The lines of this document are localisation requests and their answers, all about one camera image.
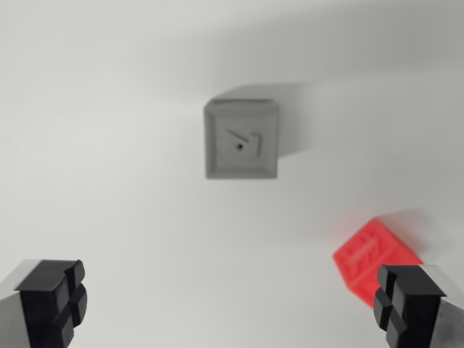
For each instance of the black-padded silver gripper left finger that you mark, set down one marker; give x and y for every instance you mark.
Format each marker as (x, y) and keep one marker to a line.
(43, 301)

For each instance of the red embossed cube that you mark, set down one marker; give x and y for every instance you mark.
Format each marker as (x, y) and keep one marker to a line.
(366, 253)

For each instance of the black-padded silver gripper right finger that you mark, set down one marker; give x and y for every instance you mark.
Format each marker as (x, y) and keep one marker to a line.
(409, 304)

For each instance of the grey embossed cube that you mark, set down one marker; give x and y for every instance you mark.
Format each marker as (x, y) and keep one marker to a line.
(239, 159)

